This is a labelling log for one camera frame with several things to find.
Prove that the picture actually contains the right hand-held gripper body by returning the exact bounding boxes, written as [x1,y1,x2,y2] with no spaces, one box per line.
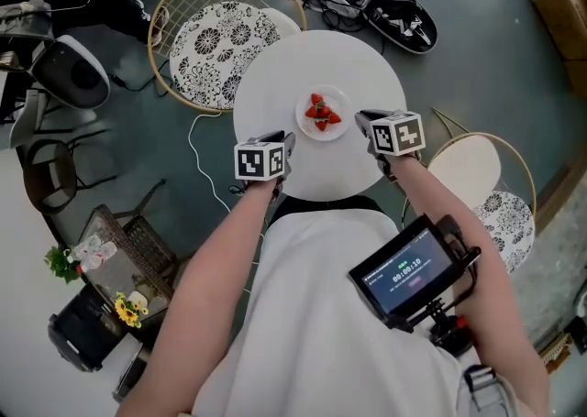
[366,111,426,183]

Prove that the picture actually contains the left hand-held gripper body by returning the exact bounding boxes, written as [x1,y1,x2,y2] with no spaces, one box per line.
[233,131,298,203]

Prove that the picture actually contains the white round plate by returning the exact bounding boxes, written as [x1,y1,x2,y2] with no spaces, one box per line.
[295,84,352,142]

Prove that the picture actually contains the person's left forearm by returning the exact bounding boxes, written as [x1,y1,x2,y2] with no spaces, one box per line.
[114,179,280,417]

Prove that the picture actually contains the person's right forearm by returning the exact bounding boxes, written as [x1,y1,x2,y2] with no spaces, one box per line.
[389,153,551,417]

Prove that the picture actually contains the round white table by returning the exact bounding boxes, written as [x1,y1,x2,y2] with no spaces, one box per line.
[232,29,408,203]

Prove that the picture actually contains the person's black trousers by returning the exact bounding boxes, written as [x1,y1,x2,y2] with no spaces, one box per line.
[273,194,382,225]

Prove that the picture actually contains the black equipment bag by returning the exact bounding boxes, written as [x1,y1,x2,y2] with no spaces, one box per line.
[279,0,439,56]

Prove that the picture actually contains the floral round cushion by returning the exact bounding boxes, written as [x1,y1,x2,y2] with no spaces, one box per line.
[471,191,537,275]
[169,1,282,111]

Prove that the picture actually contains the black monitor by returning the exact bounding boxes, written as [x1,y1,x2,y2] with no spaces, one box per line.
[348,215,460,330]

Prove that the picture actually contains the wicker side table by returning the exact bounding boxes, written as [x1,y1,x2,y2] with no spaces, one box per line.
[76,178,181,348]

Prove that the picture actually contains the person's white shirt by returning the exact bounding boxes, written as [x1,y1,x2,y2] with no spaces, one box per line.
[192,207,479,417]

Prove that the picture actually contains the sunflower bouquet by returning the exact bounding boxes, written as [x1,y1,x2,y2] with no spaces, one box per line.
[113,292,150,329]

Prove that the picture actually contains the large closed cardboard box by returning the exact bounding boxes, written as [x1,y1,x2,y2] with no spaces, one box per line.
[531,0,587,61]

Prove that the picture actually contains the grey shell armchair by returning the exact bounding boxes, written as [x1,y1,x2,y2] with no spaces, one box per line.
[30,34,112,111]

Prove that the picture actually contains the green potted plant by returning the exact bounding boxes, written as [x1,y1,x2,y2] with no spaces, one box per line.
[43,245,82,286]

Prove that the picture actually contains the black bin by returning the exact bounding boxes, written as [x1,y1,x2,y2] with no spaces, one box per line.
[47,285,135,373]
[111,345,153,403]

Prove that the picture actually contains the white power cable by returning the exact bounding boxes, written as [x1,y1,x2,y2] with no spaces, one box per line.
[188,113,233,215]

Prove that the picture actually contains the black power cable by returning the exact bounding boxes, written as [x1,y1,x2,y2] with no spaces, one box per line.
[111,70,176,96]

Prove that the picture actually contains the black monitor mount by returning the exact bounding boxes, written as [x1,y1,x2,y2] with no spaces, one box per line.
[403,214,483,357]

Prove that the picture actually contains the black metal frame chair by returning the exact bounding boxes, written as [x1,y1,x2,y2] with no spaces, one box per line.
[21,127,121,215]

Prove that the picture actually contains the grey bag strap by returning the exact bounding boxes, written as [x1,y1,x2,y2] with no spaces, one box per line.
[460,363,520,417]

